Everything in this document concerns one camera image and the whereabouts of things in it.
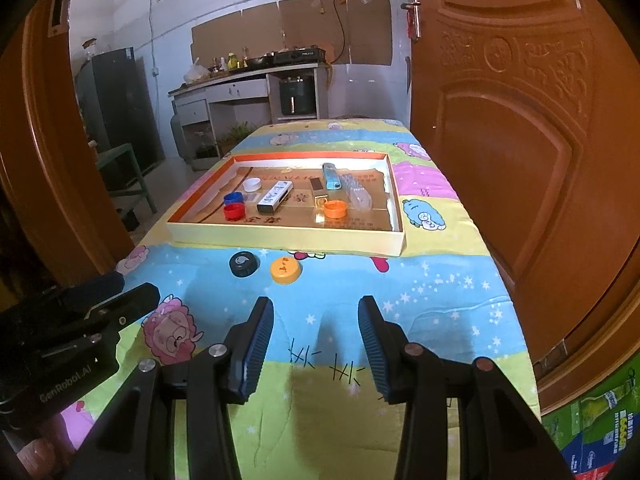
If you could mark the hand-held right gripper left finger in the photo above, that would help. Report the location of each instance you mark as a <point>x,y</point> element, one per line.
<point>255,345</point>

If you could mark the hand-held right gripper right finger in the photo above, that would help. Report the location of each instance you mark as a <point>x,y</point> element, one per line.
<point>375,345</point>

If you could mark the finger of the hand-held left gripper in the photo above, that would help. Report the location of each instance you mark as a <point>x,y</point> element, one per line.
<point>102,285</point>
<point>135,302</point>

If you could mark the yellow-orange bottle cap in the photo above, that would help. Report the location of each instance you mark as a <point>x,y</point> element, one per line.
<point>286,269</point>

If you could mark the black bottle cap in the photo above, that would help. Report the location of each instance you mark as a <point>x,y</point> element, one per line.
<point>244,263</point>

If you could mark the shallow cardboard box tray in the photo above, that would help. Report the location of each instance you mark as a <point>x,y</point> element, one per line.
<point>280,237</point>

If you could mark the red bottle cap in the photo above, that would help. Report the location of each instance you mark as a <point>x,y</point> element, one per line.
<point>233,211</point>

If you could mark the orange bottle cap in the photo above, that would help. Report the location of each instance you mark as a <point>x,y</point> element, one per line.
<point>334,208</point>

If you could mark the blue bottle cap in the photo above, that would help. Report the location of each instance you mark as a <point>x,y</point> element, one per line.
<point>233,199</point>

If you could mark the white cartoon printed box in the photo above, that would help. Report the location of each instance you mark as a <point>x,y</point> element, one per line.
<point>275,196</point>

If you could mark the gold lighter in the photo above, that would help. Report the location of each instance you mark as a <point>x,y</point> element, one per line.
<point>318,187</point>

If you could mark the teal lighter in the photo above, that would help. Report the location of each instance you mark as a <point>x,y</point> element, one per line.
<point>331,176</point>

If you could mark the person's left hand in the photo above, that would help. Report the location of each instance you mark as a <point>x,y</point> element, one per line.
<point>40,447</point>

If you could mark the green stool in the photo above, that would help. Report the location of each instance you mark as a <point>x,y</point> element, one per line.
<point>117,152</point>

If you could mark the white bottle cap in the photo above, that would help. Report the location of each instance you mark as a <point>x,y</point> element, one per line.
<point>251,185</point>

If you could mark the plain wooden door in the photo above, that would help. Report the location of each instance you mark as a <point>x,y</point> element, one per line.
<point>40,135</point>

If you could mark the grey gas cylinder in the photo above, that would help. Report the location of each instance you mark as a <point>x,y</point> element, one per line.
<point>177,132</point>

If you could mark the dark grey refrigerator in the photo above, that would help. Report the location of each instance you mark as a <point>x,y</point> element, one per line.
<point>120,100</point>

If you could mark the green leafy plants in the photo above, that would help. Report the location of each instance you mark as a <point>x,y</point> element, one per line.
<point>237,130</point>

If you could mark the carved wooden door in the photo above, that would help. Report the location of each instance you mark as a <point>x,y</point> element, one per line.
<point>510,160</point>

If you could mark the white plastic bag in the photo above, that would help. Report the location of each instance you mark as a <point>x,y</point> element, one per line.
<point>195,72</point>

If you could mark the green printed carton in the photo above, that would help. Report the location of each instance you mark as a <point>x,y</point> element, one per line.
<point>600,420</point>

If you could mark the grey desk with items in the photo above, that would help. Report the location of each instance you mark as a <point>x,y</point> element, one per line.
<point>240,89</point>

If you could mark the dark air fryer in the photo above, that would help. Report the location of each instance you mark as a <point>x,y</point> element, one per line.
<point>297,95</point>

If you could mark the yellow bottle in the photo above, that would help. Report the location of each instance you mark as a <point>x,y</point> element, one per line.
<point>231,61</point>

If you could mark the black pan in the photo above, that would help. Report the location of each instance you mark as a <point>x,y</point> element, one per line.
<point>259,60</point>

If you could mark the black induction cooker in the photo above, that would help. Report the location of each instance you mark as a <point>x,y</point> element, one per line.
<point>299,55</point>

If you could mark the cardboard wall covering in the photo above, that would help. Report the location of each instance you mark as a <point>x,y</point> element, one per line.
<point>300,25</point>

